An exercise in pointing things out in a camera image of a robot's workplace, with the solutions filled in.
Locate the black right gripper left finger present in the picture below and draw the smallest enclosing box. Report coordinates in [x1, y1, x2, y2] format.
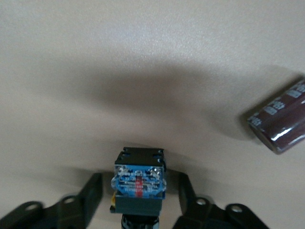
[0, 173, 103, 229]

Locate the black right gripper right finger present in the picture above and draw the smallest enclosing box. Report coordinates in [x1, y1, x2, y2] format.
[171, 173, 270, 229]

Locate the black blue switch block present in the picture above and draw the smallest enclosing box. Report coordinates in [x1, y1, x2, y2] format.
[109, 146, 168, 229]

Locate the maroon cylindrical capacitor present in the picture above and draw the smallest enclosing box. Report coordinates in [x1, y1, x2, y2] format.
[246, 76, 305, 155]

